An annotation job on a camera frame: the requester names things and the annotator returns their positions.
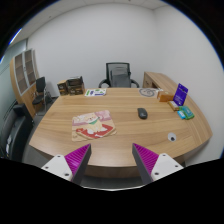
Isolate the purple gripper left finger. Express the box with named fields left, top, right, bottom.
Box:
left=41, top=143, right=92, bottom=185

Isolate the cartoon dog mouse pad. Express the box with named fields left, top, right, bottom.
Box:
left=72, top=110, right=116, bottom=142

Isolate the green box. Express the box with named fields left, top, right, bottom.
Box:
left=179, top=106, right=194, bottom=120

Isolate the dark cardboard box left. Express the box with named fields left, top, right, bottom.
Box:
left=57, top=80, right=68, bottom=96

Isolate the dark cardboard box right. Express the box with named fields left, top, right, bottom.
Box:
left=67, top=76, right=85, bottom=95

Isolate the black computer mouse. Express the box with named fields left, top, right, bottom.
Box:
left=137, top=108, right=148, bottom=119

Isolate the small yellow box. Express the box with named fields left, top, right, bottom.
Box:
left=168, top=101, right=179, bottom=111

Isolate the orange wooden tissue box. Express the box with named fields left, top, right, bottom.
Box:
left=157, top=91, right=174, bottom=102

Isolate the purple standing sign card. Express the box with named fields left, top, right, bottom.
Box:
left=173, top=83, right=188, bottom=106

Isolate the desk cable grommet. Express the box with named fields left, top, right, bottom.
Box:
left=168, top=132, right=177, bottom=142

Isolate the dark cardboard box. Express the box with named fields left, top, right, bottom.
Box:
left=67, top=76, right=85, bottom=95
left=57, top=80, right=68, bottom=96

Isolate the wooden bookcase cabinet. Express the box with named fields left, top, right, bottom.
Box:
left=10, top=49, right=39, bottom=117

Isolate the wooden side cabinet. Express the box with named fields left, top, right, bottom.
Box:
left=143, top=72, right=177, bottom=93

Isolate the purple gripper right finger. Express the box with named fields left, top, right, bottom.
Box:
left=131, top=142, right=185, bottom=185

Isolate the small blue box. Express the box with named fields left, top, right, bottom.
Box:
left=177, top=111, right=186, bottom=119

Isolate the coiled cable bundle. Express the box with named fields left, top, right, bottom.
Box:
left=138, top=87, right=160, bottom=98

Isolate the black mesh office chair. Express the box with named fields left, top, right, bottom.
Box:
left=98, top=62, right=139, bottom=88

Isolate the black leather sofa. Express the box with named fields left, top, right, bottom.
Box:
left=0, top=104, right=33, bottom=162

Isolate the white green leaflet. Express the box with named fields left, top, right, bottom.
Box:
left=85, top=88, right=106, bottom=97

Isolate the black side chair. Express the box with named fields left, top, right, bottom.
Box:
left=32, top=77, right=52, bottom=106

